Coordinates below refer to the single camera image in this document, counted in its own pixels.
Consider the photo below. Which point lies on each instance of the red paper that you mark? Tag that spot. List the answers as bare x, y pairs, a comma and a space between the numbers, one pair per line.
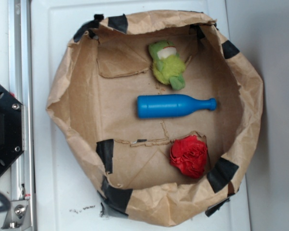
189, 155

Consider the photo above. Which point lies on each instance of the blue plastic bottle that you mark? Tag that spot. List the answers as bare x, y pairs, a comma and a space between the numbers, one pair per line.
172, 105

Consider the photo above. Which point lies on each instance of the brown paper bag bin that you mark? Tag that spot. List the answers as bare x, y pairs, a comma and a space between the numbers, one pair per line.
93, 101

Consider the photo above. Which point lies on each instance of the green plush toy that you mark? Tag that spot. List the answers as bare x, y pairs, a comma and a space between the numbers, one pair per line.
167, 67

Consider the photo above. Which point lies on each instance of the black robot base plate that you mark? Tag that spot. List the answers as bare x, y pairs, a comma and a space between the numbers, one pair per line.
11, 136

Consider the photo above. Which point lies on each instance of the aluminium frame rail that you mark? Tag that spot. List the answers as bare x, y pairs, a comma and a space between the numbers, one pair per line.
20, 83

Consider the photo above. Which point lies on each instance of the metal corner bracket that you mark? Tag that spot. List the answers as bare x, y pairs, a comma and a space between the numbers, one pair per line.
18, 217

